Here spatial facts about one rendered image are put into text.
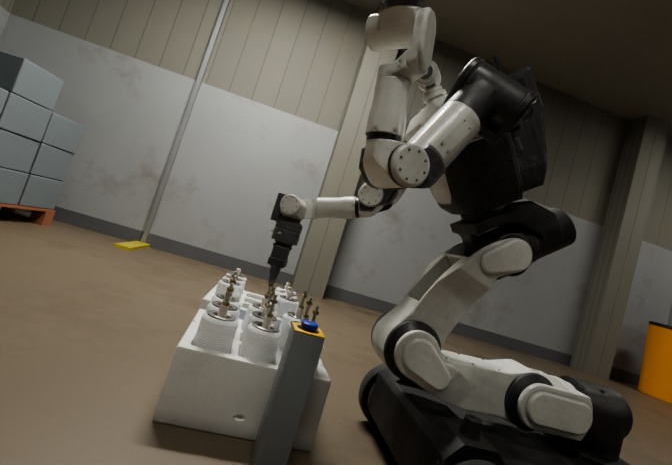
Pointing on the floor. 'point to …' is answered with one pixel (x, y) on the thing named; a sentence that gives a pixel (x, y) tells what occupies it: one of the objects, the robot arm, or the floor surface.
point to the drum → (657, 363)
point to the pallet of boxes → (32, 140)
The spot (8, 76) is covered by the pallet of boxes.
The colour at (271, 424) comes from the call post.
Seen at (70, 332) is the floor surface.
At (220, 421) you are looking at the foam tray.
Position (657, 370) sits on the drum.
